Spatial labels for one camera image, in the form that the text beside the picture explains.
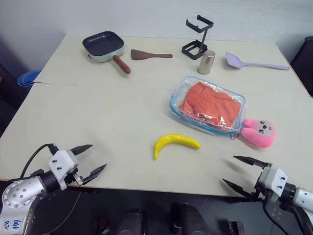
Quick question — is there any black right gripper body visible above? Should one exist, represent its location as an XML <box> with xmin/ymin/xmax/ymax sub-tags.
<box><xmin>252</xmin><ymin>163</ymin><xmax>273</xmax><ymax>200</ymax></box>

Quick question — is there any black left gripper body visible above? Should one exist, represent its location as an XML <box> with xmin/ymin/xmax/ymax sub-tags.
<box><xmin>65</xmin><ymin>149</ymin><xmax>85</xmax><ymax>187</ymax></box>

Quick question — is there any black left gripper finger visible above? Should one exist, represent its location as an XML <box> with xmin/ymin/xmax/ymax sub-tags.
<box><xmin>70</xmin><ymin>144</ymin><xmax>93</xmax><ymax>156</ymax></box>
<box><xmin>82</xmin><ymin>164</ymin><xmax>108</xmax><ymax>185</ymax></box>

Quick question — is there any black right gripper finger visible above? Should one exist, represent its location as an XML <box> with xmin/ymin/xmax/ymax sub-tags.
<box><xmin>222</xmin><ymin>178</ymin><xmax>257</xmax><ymax>198</ymax></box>
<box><xmin>232</xmin><ymin>155</ymin><xmax>268</xmax><ymax>170</ymax></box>

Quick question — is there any orange cloth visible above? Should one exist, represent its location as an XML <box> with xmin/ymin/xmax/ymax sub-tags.
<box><xmin>178</xmin><ymin>81</ymin><xmax>241</xmax><ymax>129</ymax></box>

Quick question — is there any clear pouch with orange cloth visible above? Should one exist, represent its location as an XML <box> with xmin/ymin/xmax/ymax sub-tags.
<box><xmin>169</xmin><ymin>75</ymin><xmax>246</xmax><ymax>141</ymax></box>

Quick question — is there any pink plush bunny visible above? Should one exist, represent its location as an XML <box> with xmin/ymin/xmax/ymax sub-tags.
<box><xmin>236</xmin><ymin>118</ymin><xmax>278</xmax><ymax>149</ymax></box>

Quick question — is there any dark rounded shape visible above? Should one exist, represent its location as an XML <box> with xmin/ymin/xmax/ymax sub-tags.
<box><xmin>169</xmin><ymin>201</ymin><xmax>205</xmax><ymax>235</ymax></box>
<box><xmin>121</xmin><ymin>208</ymin><xmax>148</xmax><ymax>235</ymax></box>

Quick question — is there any yellow banana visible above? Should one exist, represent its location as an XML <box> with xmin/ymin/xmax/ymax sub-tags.
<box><xmin>153</xmin><ymin>133</ymin><xmax>202</xmax><ymax>161</ymax></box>

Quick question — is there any blue plastic stool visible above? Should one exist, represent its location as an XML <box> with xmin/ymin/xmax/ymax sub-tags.
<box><xmin>17</xmin><ymin>70</ymin><xmax>42</xmax><ymax>87</ymax></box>

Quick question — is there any lilac plastic spoon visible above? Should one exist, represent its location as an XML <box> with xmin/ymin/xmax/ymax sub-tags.
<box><xmin>225</xmin><ymin>51</ymin><xmax>291</xmax><ymax>71</ymax></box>

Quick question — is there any square mint frying pan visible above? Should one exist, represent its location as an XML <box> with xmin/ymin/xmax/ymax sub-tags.
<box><xmin>82</xmin><ymin>30</ymin><xmax>131</xmax><ymax>74</ymax></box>

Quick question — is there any stainless steel cup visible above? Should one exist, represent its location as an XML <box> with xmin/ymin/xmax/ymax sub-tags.
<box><xmin>197</xmin><ymin>50</ymin><xmax>217</xmax><ymax>75</ymax></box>

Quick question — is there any black chair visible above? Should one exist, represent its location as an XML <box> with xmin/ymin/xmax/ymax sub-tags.
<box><xmin>289</xmin><ymin>36</ymin><xmax>313</xmax><ymax>97</ymax></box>

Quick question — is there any brown wooden spatula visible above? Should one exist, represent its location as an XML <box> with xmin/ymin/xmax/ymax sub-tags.
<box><xmin>130</xmin><ymin>49</ymin><xmax>174</xmax><ymax>61</ymax></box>

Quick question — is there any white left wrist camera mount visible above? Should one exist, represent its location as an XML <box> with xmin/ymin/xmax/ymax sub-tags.
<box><xmin>48</xmin><ymin>149</ymin><xmax>79</xmax><ymax>191</ymax></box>

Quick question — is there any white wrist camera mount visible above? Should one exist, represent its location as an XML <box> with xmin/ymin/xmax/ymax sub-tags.
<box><xmin>48</xmin><ymin>149</ymin><xmax>79</xmax><ymax>191</ymax></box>
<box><xmin>257</xmin><ymin>163</ymin><xmax>289</xmax><ymax>203</ymax></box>

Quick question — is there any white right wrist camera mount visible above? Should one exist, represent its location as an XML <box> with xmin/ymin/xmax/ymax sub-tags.
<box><xmin>257</xmin><ymin>163</ymin><xmax>289</xmax><ymax>203</ymax></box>

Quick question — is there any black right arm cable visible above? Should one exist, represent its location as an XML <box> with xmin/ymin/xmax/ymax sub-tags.
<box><xmin>262</xmin><ymin>195</ymin><xmax>293</xmax><ymax>235</ymax></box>

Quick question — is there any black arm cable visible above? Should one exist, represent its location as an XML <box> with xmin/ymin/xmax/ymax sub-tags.
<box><xmin>20</xmin><ymin>143</ymin><xmax>60</xmax><ymax>179</ymax></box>
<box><xmin>262</xmin><ymin>195</ymin><xmax>293</xmax><ymax>235</ymax></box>

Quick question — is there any thin dark cable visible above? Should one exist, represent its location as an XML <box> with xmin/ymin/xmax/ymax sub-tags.
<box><xmin>52</xmin><ymin>191</ymin><xmax>83</xmax><ymax>231</ymax></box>

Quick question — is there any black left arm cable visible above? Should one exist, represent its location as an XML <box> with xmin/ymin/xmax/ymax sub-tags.
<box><xmin>20</xmin><ymin>143</ymin><xmax>60</xmax><ymax>179</ymax></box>

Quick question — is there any black metal wire rack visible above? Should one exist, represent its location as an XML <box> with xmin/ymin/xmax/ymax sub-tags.
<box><xmin>181</xmin><ymin>14</ymin><xmax>215</xmax><ymax>61</ymax></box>

